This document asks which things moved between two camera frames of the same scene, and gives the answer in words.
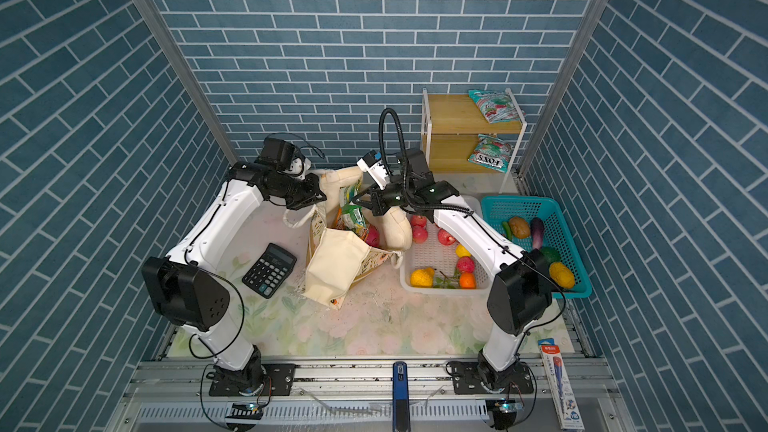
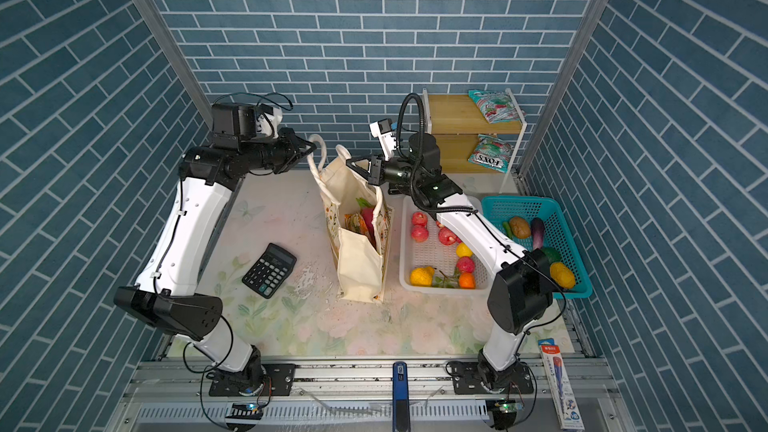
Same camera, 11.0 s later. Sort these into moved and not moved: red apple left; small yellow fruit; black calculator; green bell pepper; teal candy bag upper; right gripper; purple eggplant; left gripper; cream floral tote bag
Moved: cream floral tote bag; left gripper; right gripper
Not moved: teal candy bag upper; green bell pepper; black calculator; red apple left; small yellow fruit; purple eggplant
